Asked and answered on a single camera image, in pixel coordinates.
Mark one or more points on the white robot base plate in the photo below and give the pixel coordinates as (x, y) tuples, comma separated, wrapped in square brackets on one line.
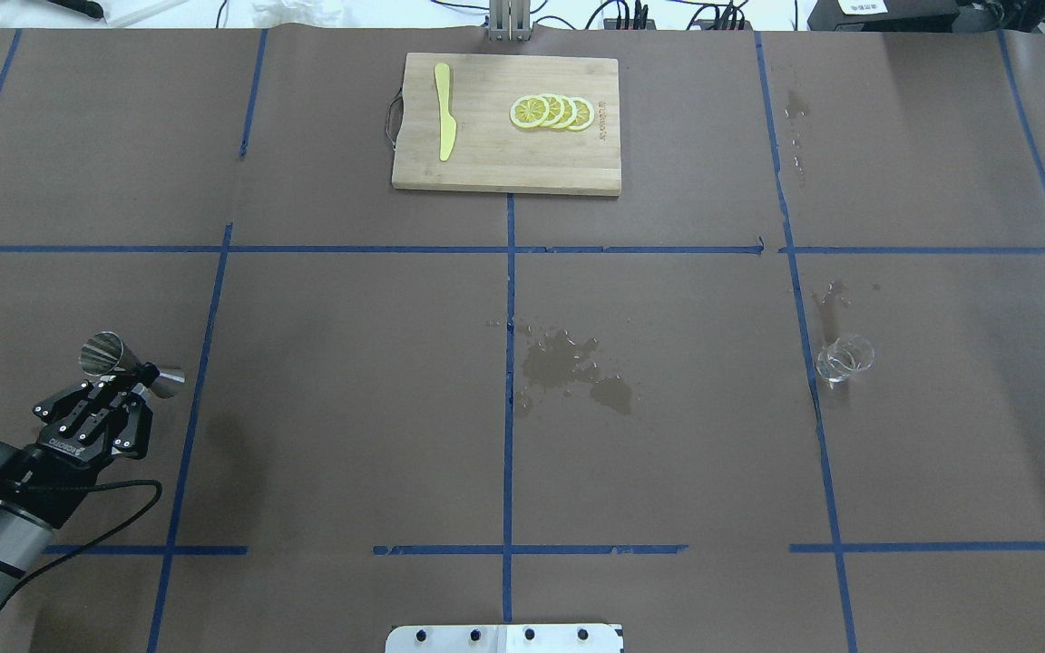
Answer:
[(535, 637)]

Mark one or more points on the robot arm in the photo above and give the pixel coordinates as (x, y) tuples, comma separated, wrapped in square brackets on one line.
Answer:
[(24, 538)]

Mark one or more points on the steel measuring jigger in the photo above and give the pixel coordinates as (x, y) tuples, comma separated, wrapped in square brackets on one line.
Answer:
[(105, 354)]

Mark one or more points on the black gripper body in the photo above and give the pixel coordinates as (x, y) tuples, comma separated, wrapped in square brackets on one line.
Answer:
[(43, 470)]

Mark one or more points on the aluminium frame post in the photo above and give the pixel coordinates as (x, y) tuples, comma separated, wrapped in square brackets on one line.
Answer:
[(509, 21)]

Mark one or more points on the yellow plastic knife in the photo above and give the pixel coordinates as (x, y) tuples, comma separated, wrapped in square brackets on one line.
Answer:
[(442, 73)]

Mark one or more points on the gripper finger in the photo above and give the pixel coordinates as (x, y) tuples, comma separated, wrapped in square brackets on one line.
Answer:
[(91, 407), (133, 417)]

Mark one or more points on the bamboo cutting board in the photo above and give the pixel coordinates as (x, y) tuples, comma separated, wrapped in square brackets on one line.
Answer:
[(491, 154)]

